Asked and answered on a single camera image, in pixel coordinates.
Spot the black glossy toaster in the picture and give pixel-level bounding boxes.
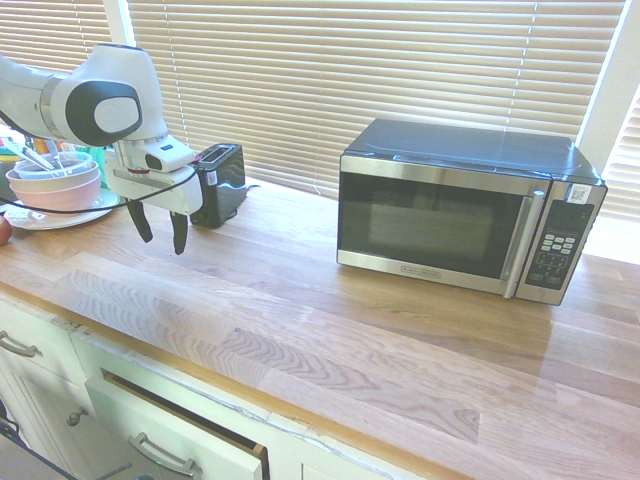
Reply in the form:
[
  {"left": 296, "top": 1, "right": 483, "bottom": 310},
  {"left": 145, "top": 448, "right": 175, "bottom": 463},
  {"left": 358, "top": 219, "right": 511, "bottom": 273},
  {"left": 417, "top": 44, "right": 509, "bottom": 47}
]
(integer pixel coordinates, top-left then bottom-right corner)
[{"left": 188, "top": 143, "right": 247, "bottom": 230}]

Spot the pink bowl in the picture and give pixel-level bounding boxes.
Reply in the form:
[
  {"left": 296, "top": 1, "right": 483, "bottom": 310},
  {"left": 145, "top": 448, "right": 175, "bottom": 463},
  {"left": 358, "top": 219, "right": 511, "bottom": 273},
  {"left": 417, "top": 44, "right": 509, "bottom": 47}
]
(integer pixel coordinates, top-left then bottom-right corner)
[{"left": 6, "top": 167, "right": 104, "bottom": 212}]

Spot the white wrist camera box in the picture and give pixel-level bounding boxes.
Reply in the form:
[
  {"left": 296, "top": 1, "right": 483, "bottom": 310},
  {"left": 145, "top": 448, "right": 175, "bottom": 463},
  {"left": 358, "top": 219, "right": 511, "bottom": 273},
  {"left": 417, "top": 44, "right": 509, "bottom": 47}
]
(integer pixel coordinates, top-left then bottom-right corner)
[{"left": 143, "top": 142, "right": 196, "bottom": 174}]

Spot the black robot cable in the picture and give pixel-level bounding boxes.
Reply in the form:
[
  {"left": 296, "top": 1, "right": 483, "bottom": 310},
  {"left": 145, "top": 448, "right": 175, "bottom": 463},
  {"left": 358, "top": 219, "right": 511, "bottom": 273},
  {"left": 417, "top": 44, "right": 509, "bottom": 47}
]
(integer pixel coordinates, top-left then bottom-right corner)
[{"left": 0, "top": 167, "right": 201, "bottom": 217}]

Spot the metal utensil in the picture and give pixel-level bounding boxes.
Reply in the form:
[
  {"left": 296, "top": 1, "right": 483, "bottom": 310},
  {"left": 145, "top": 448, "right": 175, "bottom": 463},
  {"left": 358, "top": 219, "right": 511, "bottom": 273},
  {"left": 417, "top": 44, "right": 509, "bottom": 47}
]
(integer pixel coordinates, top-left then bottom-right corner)
[{"left": 4, "top": 139, "right": 67, "bottom": 177}]

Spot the white plate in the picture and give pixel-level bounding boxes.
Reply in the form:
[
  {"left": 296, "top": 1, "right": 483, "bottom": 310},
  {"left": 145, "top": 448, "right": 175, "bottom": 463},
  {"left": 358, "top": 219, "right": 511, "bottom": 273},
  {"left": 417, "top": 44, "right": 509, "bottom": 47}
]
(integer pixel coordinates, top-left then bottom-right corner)
[{"left": 0, "top": 191, "right": 122, "bottom": 232}]

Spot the colourful package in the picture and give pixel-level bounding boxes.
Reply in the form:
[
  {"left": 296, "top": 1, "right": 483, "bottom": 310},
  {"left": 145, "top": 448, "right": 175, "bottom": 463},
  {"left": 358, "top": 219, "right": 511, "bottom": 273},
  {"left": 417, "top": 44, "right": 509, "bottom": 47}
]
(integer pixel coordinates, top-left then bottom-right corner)
[{"left": 23, "top": 134, "right": 77, "bottom": 157}]

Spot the clear plastic container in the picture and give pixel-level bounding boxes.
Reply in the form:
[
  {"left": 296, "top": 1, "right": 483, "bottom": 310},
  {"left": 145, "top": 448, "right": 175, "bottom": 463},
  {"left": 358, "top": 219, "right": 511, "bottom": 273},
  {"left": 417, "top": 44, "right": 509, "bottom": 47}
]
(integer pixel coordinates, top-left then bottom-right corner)
[{"left": 13, "top": 151, "right": 95, "bottom": 182}]

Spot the open white drawer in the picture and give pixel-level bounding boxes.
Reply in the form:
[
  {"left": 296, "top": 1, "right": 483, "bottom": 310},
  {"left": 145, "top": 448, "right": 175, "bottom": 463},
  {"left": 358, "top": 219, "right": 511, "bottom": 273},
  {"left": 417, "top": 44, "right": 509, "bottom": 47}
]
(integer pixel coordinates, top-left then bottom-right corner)
[{"left": 83, "top": 368, "right": 272, "bottom": 480}]

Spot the wide beige window blind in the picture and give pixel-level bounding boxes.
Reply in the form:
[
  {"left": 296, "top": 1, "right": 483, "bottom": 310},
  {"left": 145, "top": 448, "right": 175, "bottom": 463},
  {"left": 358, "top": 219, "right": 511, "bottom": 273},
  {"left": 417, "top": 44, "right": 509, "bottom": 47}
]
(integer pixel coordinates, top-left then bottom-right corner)
[{"left": 125, "top": 0, "right": 627, "bottom": 197}]

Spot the narrow beige window blind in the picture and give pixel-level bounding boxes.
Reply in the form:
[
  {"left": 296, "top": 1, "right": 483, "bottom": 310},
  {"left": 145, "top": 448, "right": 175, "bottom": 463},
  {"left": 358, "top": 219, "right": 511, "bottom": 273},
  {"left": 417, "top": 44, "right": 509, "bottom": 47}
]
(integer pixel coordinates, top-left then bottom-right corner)
[{"left": 598, "top": 84, "right": 640, "bottom": 225}]

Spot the silver drawer handle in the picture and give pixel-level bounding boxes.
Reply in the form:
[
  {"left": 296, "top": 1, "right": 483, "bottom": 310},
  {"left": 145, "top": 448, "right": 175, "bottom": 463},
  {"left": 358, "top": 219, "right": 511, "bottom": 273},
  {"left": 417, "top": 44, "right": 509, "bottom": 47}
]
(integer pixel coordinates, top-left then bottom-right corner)
[{"left": 126, "top": 431, "right": 202, "bottom": 478}]

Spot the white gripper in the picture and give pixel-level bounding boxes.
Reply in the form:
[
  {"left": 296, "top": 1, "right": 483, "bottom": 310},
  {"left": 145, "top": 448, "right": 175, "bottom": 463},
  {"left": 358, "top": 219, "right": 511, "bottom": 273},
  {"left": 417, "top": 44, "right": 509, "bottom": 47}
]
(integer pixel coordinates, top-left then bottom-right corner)
[{"left": 105, "top": 160, "right": 204, "bottom": 257}]

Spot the black stainless microwave oven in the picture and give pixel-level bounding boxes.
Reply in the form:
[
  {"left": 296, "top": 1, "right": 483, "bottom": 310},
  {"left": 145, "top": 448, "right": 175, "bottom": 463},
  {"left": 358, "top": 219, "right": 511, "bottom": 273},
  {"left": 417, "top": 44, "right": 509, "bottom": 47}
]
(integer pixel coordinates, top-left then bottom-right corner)
[{"left": 335, "top": 118, "right": 609, "bottom": 306}]

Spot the silver cabinet handle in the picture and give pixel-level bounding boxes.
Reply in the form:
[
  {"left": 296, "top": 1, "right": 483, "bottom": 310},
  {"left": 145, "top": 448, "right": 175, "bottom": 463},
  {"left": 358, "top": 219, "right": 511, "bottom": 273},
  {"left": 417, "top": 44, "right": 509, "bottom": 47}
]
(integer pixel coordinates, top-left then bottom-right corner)
[{"left": 0, "top": 329, "right": 41, "bottom": 359}]

